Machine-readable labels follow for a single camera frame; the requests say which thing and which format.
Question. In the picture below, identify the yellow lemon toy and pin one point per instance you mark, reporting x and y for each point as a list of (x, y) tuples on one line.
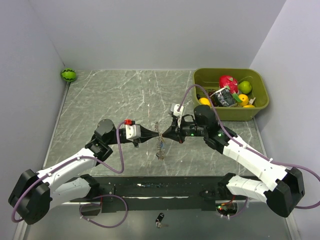
[(249, 106)]

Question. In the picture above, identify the black key fob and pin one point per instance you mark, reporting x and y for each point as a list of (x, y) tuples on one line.
[(158, 221)]

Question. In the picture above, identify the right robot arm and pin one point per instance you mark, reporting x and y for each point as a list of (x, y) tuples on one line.
[(277, 186)]

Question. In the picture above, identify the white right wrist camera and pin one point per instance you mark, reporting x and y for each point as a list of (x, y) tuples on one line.
[(176, 110)]

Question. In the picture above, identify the green watermelon ball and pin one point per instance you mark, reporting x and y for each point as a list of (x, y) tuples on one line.
[(68, 74)]

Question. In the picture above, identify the red dragon fruit toy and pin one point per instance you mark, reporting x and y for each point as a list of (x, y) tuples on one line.
[(229, 82)]

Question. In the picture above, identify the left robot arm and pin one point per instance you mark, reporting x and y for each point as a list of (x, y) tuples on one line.
[(35, 193)]

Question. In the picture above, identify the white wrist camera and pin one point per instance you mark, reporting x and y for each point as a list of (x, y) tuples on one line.
[(132, 132), (176, 110)]

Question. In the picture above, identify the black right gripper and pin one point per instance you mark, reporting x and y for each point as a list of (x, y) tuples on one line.
[(174, 132)]

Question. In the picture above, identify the orange fruit toy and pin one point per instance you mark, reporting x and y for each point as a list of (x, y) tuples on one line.
[(244, 99), (205, 101)]

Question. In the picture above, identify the olive green plastic bin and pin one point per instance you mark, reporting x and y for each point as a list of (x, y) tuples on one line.
[(209, 78)]

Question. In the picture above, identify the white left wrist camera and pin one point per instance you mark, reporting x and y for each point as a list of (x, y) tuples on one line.
[(132, 132)]

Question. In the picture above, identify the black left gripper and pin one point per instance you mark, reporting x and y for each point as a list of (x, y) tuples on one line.
[(144, 132)]

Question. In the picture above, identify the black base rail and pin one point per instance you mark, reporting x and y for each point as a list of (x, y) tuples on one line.
[(158, 193)]

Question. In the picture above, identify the green apple toy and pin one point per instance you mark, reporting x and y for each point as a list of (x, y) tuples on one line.
[(245, 87)]

